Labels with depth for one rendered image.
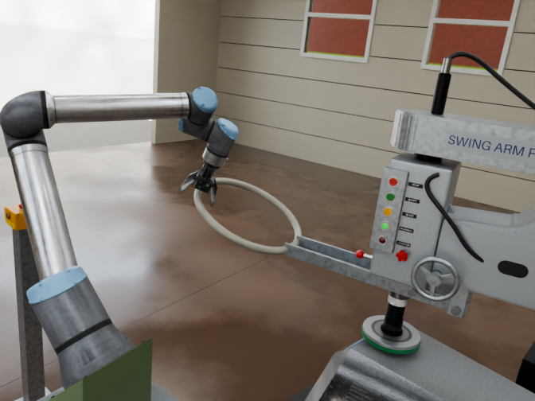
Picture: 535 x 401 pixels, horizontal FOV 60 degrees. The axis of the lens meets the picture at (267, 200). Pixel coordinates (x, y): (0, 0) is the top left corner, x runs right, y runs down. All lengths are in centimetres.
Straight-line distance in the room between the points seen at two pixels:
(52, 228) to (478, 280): 132
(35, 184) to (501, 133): 139
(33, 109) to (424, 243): 127
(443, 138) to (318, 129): 730
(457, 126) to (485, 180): 634
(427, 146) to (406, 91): 661
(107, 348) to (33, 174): 61
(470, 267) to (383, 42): 687
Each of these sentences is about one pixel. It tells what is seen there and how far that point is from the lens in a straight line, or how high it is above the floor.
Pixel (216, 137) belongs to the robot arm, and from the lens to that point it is 175.
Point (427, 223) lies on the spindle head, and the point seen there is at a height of 137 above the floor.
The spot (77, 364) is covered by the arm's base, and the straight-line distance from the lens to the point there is 126.
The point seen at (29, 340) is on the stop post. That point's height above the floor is 43.
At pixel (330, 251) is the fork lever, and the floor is 111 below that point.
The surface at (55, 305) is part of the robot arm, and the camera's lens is 129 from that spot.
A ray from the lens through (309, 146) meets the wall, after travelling 889.
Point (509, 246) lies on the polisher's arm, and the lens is 159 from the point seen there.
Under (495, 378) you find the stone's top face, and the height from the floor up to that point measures 83.
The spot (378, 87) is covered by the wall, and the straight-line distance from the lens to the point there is 825.
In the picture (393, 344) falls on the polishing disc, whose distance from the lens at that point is 180.
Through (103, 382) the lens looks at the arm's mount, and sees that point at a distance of 126.
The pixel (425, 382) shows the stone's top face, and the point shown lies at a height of 83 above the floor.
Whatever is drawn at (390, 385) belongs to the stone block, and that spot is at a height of 80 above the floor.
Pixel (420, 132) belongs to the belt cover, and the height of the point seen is 165.
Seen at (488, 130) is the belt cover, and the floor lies 169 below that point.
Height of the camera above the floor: 183
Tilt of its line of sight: 17 degrees down
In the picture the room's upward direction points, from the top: 6 degrees clockwise
